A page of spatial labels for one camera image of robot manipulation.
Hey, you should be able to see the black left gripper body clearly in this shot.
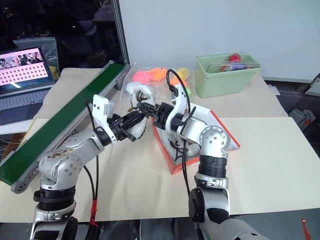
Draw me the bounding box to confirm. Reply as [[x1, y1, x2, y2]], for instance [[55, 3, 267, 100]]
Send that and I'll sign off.
[[109, 113, 131, 142]]

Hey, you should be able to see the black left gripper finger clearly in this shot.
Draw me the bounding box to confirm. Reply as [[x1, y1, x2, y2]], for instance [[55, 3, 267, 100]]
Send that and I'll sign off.
[[123, 111, 149, 124], [121, 130, 138, 143]]

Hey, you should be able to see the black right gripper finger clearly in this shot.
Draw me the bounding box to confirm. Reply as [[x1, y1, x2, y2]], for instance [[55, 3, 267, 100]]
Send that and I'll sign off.
[[137, 107, 161, 119], [136, 102, 161, 112]]

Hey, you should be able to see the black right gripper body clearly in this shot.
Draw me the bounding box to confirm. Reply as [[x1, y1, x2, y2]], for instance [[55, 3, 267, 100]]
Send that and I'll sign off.
[[152, 102, 174, 131]]

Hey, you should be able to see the orange and white box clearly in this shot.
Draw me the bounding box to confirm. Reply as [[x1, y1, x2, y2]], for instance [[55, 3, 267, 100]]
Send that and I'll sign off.
[[151, 103, 241, 175]]

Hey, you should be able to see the green conveyor belt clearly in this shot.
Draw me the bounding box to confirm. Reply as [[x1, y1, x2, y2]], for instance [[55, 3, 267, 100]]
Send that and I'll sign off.
[[0, 60, 132, 195]]

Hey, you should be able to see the clear plastic bag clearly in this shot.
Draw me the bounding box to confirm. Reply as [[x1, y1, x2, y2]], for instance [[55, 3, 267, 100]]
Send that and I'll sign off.
[[119, 62, 193, 102]]

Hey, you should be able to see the pink foam toy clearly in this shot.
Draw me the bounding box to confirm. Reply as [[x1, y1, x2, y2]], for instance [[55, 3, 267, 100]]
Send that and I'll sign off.
[[132, 70, 152, 83]]

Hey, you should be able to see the orange foam toy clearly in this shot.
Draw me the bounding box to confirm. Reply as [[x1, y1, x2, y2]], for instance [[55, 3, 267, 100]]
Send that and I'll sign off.
[[148, 66, 167, 82], [169, 76, 188, 87]]

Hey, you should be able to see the yellow foam toy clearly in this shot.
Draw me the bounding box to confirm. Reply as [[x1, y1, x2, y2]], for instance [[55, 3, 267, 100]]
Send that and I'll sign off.
[[175, 66, 192, 81]]

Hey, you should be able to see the light green plastic bin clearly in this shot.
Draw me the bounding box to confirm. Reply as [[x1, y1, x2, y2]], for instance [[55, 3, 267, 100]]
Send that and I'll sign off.
[[195, 51, 262, 99]]

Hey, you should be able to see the beige table cloth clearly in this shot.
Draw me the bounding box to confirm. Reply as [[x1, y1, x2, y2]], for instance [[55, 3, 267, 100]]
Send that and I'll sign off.
[[31, 66, 289, 121]]

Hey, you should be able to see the red plastic toy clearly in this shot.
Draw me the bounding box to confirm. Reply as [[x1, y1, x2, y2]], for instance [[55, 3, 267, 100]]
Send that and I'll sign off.
[[226, 53, 243, 63]]

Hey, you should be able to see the purple plastic toy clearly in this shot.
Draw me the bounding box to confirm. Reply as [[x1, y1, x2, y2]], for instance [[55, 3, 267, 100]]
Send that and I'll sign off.
[[231, 63, 253, 71]]

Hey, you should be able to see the white partition panel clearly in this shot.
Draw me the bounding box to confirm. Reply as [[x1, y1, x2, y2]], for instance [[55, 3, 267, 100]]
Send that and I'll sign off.
[[118, 0, 320, 81]]

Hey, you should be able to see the open laptop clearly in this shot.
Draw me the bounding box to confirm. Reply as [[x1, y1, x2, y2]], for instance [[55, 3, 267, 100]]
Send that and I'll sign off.
[[0, 46, 57, 126]]

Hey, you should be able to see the grey equipment block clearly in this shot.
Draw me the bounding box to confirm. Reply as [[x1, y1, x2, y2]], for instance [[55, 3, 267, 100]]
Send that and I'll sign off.
[[289, 108, 316, 131]]

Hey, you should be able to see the grey framed white panel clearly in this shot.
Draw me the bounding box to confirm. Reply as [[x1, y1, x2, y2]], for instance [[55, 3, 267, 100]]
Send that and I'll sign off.
[[303, 72, 320, 97]]

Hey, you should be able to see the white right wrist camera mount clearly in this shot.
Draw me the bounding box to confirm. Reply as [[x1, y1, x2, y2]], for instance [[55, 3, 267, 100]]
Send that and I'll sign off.
[[166, 83, 191, 134]]

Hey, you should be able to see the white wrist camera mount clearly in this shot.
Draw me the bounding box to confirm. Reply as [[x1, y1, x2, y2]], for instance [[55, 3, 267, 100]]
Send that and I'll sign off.
[[91, 94, 118, 146], [166, 83, 191, 134]]

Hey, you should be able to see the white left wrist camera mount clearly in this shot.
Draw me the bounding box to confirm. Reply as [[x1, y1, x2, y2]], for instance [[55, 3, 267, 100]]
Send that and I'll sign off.
[[91, 94, 118, 146]]

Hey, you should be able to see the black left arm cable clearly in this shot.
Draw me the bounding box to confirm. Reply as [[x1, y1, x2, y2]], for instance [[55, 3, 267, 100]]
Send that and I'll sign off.
[[83, 98, 101, 201]]

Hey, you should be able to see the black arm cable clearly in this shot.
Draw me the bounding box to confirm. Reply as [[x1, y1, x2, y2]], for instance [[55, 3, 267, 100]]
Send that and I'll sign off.
[[165, 69, 197, 198], [83, 98, 101, 201]]

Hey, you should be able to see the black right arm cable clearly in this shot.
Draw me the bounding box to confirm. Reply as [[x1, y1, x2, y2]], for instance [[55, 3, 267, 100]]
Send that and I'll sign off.
[[165, 69, 197, 198]]

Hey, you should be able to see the aluminium profile post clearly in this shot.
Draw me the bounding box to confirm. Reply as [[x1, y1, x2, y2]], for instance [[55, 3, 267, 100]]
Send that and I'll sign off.
[[112, 0, 131, 68]]

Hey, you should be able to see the red cable strap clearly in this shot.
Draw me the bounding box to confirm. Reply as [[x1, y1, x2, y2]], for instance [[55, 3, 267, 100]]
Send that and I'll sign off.
[[89, 198, 99, 228]]

